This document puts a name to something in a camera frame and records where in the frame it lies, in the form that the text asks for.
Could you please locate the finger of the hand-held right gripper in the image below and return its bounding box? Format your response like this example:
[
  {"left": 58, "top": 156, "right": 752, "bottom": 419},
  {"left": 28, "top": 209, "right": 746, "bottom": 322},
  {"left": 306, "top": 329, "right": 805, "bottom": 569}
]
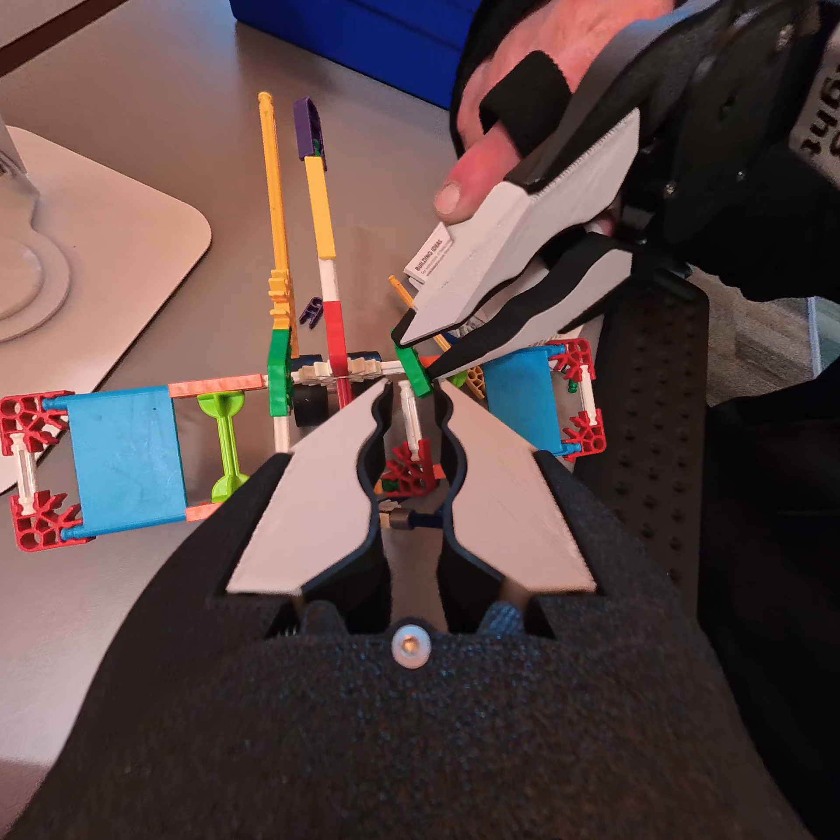
[
  {"left": 427, "top": 231, "right": 634, "bottom": 383},
  {"left": 392, "top": 108, "right": 641, "bottom": 349}
]

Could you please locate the white stand with wooden board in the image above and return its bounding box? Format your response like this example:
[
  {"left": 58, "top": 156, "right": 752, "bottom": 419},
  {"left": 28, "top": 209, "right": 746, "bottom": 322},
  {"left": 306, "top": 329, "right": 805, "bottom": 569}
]
[{"left": 0, "top": 125, "right": 213, "bottom": 494}]

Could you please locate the person's right hand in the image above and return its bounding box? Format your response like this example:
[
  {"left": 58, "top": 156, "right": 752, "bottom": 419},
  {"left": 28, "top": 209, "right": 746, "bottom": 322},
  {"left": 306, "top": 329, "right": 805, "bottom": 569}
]
[{"left": 435, "top": 0, "right": 677, "bottom": 221}]

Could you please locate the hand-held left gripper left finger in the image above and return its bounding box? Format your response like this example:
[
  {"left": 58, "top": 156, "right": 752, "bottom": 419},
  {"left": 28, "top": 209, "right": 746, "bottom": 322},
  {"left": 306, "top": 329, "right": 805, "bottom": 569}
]
[{"left": 225, "top": 377, "right": 389, "bottom": 597}]

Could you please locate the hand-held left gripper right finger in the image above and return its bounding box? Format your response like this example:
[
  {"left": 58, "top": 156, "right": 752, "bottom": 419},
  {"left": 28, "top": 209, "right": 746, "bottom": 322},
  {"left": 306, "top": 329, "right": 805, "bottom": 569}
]
[{"left": 436, "top": 379, "right": 598, "bottom": 597}]

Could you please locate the white instruction booklet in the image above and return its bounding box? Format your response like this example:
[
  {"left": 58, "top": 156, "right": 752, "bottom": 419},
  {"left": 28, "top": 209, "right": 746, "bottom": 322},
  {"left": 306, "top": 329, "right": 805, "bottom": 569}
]
[{"left": 403, "top": 222, "right": 608, "bottom": 349}]

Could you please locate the colourful toy rod airplane model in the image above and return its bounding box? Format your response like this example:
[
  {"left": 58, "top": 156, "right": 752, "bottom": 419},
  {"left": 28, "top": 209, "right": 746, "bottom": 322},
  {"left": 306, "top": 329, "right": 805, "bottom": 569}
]
[{"left": 0, "top": 98, "right": 608, "bottom": 552}]

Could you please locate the black perforated armrest pad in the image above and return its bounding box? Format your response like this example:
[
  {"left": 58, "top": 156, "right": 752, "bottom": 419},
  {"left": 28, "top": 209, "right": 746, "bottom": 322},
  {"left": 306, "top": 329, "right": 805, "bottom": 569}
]
[{"left": 577, "top": 272, "right": 711, "bottom": 621}]

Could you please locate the blue plastic bin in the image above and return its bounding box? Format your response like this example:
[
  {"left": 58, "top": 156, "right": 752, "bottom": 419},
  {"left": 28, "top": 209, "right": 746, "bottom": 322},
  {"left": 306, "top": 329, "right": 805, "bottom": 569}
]
[{"left": 228, "top": 0, "right": 490, "bottom": 110}]

